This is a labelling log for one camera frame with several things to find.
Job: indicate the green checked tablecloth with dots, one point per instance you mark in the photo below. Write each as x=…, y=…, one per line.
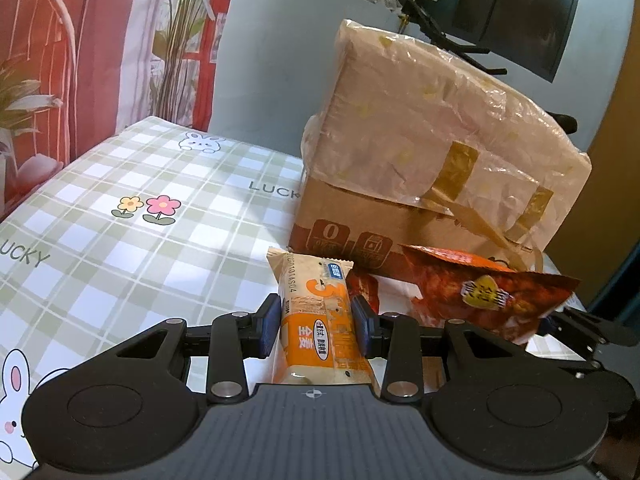
x=150, y=240

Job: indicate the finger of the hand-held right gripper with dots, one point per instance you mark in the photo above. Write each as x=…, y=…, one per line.
x=600, y=325
x=575, y=352

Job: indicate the orange wooden door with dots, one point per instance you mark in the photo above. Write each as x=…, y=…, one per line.
x=617, y=130

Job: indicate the red-orange snack bag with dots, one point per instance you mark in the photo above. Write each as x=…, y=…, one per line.
x=480, y=295

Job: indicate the black exercise bike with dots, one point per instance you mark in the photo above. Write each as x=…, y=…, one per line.
x=450, y=42

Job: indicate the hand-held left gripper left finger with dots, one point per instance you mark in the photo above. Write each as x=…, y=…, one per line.
x=270, y=325

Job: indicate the dark window with black frame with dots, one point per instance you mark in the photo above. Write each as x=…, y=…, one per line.
x=510, y=5

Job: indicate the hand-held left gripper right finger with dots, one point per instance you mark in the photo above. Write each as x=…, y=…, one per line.
x=361, y=327

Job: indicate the red plant print curtain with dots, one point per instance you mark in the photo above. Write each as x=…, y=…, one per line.
x=90, y=50

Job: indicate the dark red snack packet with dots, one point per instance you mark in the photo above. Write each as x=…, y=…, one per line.
x=362, y=290

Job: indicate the orange biscuit packet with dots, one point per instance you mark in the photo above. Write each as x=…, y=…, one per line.
x=320, y=330

